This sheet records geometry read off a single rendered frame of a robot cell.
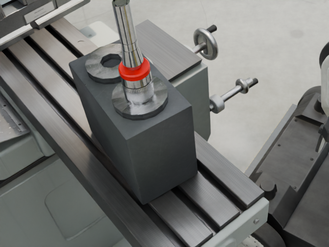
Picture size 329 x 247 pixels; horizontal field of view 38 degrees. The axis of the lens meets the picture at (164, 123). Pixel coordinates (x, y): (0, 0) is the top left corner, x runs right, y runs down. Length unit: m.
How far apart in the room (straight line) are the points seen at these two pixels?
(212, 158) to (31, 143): 0.48
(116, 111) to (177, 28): 2.06
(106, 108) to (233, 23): 2.08
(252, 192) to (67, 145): 0.38
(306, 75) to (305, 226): 1.31
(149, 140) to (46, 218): 0.71
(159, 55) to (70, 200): 0.50
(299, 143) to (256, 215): 0.59
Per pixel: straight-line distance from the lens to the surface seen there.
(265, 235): 1.25
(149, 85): 0.72
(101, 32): 1.41
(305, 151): 1.40
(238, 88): 1.61
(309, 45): 2.66
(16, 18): 1.26
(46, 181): 1.29
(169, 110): 0.74
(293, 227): 1.29
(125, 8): 0.64
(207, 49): 1.61
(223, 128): 2.22
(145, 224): 0.84
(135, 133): 0.71
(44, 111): 1.06
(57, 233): 1.47
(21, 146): 1.18
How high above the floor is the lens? 1.69
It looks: 48 degrees down
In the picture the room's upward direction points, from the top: 9 degrees counter-clockwise
